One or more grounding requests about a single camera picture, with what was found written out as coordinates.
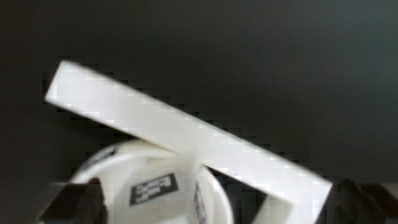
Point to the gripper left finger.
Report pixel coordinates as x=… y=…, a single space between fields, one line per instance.
x=78 y=206

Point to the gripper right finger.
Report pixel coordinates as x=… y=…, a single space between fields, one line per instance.
x=364 y=203

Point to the white round stool seat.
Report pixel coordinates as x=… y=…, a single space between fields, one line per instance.
x=161 y=187

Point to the white stool leg with tag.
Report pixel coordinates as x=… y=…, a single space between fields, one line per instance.
x=111 y=103

